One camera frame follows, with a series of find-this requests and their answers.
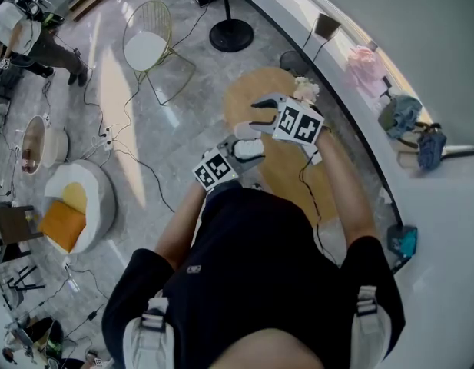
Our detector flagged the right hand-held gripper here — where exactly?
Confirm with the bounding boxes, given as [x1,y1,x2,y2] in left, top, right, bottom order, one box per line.
[246,92,326,147]

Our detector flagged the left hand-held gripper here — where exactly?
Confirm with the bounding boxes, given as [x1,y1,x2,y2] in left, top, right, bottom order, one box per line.
[191,134,266,192]

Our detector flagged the white plastic container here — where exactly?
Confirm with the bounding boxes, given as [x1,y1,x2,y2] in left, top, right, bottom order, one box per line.
[234,138,265,161]

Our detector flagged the person's left forearm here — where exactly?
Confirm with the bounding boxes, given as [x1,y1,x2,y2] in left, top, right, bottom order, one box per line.
[155,182,207,271]

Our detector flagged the person's right forearm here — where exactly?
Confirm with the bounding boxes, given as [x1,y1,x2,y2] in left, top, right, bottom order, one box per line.
[317,128,378,254]

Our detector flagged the pink flowers in green vase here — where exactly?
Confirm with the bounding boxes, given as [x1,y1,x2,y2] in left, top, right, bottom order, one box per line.
[293,75,322,104]

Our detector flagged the oval wooden coffee table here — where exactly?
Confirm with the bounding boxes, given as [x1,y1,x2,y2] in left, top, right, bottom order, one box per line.
[221,66,361,227]

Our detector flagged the black mesh waste bin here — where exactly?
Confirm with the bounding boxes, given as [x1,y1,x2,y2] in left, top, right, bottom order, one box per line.
[279,49,311,77]

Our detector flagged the black round lamp base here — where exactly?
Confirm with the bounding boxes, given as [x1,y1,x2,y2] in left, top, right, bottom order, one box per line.
[159,0,255,54]

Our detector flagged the dark brown small planter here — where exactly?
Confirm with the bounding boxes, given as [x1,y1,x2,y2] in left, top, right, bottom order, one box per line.
[313,12,343,40]

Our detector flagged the pink cloth bundle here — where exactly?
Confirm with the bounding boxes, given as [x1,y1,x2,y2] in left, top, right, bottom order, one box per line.
[345,45,388,98]

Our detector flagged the person's black-clothed body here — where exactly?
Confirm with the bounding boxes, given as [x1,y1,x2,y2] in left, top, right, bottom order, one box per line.
[101,184,407,369]

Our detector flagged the blue denim clothes pile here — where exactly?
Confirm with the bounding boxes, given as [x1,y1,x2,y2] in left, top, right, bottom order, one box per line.
[377,95,424,140]

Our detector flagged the white power strip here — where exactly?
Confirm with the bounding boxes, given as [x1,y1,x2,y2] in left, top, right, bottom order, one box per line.
[99,126,115,151]

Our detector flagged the white egg-shaped seat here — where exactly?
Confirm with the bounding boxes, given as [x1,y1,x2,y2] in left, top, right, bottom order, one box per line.
[43,158,118,255]

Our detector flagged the beige tote bag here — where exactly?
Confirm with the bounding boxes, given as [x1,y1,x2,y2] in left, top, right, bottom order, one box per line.
[397,138,423,169]

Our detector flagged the dark blue bag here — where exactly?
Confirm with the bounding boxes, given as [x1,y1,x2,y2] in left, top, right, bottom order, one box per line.
[416,122,449,171]

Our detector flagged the round white side table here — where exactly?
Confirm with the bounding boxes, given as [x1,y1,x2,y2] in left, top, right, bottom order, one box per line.
[20,114,70,176]

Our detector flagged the teal and black case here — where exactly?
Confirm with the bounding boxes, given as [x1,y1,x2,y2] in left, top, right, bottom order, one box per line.
[386,224,419,259]

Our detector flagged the orange cushion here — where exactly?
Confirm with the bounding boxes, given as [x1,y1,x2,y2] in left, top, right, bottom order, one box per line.
[37,199,88,254]

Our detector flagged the dark wooden side table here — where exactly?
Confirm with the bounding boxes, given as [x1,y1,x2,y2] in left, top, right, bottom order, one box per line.
[0,204,46,265]

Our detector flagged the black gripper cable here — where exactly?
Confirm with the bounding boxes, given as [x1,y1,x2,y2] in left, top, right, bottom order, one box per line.
[297,157,338,265]

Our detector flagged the wire chair with white seat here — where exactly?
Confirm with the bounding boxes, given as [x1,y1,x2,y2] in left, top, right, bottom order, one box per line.
[121,0,197,107]

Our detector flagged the white shoulder strap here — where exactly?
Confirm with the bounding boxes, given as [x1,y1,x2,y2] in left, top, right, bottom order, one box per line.
[353,284,392,369]
[122,295,177,369]

